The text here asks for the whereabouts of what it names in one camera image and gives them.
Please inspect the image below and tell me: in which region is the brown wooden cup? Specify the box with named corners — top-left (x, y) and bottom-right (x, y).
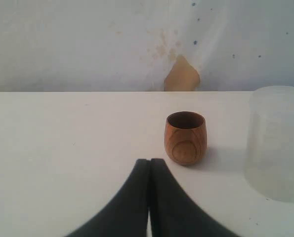
top-left (164, 111), bottom-right (208, 166)

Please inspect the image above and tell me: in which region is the translucent white plastic cup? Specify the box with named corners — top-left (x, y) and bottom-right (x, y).
top-left (244, 86), bottom-right (294, 203)

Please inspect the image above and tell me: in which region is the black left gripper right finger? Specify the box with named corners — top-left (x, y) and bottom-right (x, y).
top-left (149, 158), bottom-right (237, 237)

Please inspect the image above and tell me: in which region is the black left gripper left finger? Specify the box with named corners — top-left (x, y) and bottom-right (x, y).
top-left (68, 159), bottom-right (150, 237)

